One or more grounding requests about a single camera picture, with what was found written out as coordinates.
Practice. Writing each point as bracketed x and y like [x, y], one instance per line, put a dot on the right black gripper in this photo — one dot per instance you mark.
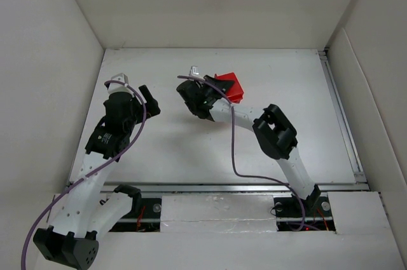
[210, 82]

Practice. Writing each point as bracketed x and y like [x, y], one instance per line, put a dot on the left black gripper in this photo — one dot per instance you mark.
[140, 105]

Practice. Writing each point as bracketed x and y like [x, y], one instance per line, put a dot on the red plastic bin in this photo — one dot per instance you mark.
[236, 92]

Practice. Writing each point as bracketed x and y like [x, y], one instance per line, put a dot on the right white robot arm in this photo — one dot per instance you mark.
[217, 99]

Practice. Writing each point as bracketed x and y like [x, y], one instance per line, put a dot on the white foam front panel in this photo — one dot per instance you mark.
[217, 213]

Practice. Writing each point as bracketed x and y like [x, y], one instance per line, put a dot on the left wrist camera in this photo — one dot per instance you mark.
[122, 78]

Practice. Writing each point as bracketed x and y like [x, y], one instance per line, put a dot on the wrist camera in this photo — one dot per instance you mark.
[122, 78]
[194, 71]

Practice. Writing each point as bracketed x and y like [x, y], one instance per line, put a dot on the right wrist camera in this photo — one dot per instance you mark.
[194, 71]

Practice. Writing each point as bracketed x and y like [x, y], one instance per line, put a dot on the aluminium front rail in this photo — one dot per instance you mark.
[149, 187]

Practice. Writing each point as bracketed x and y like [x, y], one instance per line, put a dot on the aluminium rail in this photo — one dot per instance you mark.
[351, 149]
[149, 187]

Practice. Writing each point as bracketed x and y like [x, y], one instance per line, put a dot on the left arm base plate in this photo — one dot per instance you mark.
[146, 220]

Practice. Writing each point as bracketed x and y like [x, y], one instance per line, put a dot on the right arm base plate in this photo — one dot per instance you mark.
[289, 216]

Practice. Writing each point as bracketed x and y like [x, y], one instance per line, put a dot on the aluminium right rail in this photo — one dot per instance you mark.
[351, 149]

